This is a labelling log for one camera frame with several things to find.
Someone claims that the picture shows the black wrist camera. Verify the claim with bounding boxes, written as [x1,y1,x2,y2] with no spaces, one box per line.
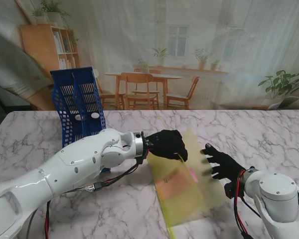
[136,154,150,165]
[224,182,237,199]

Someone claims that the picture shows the blue perforated plastic file rack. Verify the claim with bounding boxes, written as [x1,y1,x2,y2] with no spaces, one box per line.
[49,66,112,173]

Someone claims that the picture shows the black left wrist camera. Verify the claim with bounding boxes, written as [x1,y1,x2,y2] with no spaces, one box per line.
[136,154,150,165]

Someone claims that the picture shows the black and red left arm cable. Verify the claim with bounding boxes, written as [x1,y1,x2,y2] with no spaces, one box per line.
[24,149,150,239]

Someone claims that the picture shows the pink paper receipt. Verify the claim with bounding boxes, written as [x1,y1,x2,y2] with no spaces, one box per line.
[155,168,199,200]

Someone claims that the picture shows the printed dining room backdrop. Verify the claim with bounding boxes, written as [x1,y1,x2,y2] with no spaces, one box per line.
[0,0,299,112]

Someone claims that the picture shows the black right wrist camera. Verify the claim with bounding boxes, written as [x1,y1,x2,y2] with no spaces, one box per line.
[224,182,237,199]

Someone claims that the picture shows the red and black right arm cable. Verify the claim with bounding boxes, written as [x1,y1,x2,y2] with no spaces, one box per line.
[233,170,253,239]

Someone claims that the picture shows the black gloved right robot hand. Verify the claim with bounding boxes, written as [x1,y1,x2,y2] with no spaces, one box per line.
[201,143,247,183]

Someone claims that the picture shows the yellow-green translucent file folder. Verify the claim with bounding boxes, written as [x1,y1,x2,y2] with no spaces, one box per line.
[147,118,227,228]

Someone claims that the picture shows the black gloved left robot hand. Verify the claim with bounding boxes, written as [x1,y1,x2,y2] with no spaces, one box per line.
[146,129,189,162]

